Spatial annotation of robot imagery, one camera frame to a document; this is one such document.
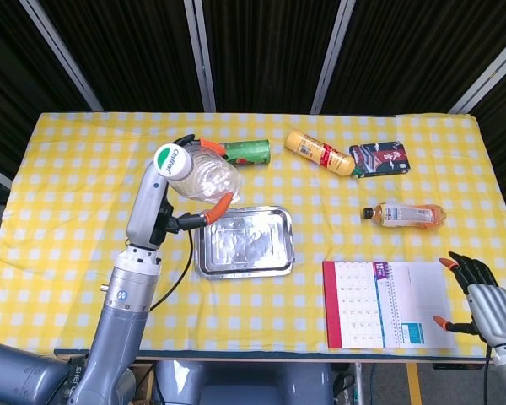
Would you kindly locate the transparent water bottle white cap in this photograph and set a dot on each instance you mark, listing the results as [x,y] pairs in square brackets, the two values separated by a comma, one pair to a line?
[206,177]

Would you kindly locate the dark printed card box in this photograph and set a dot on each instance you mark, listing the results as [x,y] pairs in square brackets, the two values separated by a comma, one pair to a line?
[381,159]

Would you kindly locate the yellow bottle with red label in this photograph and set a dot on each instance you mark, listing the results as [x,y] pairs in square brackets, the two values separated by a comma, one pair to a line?
[320,154]

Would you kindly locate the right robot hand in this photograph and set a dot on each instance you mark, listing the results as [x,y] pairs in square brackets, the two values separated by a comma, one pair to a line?
[495,312]

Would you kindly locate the yellow white checkered tablecloth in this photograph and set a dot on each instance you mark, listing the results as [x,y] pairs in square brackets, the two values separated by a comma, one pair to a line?
[67,211]

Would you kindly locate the tea bottle with black cap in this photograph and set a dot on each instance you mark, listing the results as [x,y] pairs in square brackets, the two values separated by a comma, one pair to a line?
[405,216]

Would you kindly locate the red desk calendar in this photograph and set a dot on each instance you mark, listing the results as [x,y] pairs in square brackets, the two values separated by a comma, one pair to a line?
[358,304]

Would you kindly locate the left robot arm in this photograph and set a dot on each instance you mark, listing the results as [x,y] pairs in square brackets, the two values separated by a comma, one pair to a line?
[122,329]

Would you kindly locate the green chips can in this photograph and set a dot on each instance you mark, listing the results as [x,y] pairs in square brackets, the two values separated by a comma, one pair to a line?
[251,152]

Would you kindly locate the metal table leg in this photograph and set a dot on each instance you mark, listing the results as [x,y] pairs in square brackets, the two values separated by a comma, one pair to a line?
[358,386]

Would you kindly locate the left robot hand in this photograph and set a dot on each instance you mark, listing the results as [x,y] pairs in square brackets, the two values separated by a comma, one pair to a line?
[145,211]

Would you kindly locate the rectangular stainless steel tray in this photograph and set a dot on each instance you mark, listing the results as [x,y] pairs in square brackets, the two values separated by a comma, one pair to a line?
[244,242]

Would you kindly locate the grey robot torso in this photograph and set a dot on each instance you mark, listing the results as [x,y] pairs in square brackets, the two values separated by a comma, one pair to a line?
[244,384]

